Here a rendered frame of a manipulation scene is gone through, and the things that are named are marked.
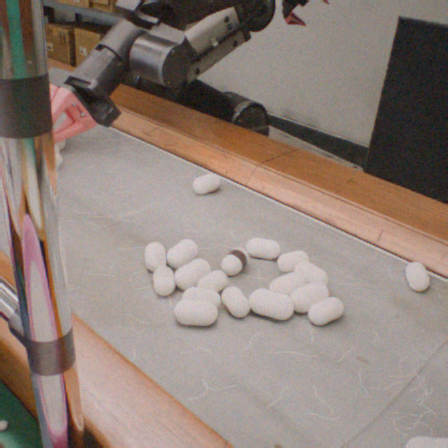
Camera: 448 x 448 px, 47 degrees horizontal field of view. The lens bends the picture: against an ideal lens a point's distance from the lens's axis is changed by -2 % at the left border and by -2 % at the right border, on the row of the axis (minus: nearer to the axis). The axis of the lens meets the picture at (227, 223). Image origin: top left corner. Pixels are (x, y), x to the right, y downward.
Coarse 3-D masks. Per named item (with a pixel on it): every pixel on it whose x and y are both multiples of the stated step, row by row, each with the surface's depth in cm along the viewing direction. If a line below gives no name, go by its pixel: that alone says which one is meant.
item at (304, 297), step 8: (296, 288) 45; (304, 288) 44; (312, 288) 44; (320, 288) 44; (296, 296) 44; (304, 296) 43; (312, 296) 44; (320, 296) 44; (296, 304) 44; (304, 304) 43; (312, 304) 44; (304, 312) 44
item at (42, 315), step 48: (0, 0) 17; (0, 48) 17; (0, 96) 18; (48, 96) 19; (0, 144) 19; (48, 144) 20; (0, 192) 21; (48, 192) 21; (48, 240) 21; (0, 288) 27; (48, 288) 22; (48, 336) 24; (0, 384) 39; (48, 384) 25; (0, 432) 35; (48, 432) 27
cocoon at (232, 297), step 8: (232, 288) 44; (224, 296) 44; (232, 296) 43; (240, 296) 43; (232, 304) 43; (240, 304) 43; (248, 304) 43; (232, 312) 43; (240, 312) 43; (248, 312) 43
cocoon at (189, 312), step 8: (184, 304) 41; (192, 304) 42; (200, 304) 42; (208, 304) 42; (176, 312) 42; (184, 312) 41; (192, 312) 41; (200, 312) 41; (208, 312) 41; (216, 312) 42; (184, 320) 41; (192, 320) 41; (200, 320) 41; (208, 320) 41
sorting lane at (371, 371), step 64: (64, 192) 61; (128, 192) 62; (192, 192) 63; (128, 256) 50; (320, 256) 53; (384, 256) 54; (128, 320) 42; (256, 320) 43; (384, 320) 44; (192, 384) 37; (256, 384) 37; (320, 384) 38; (384, 384) 38
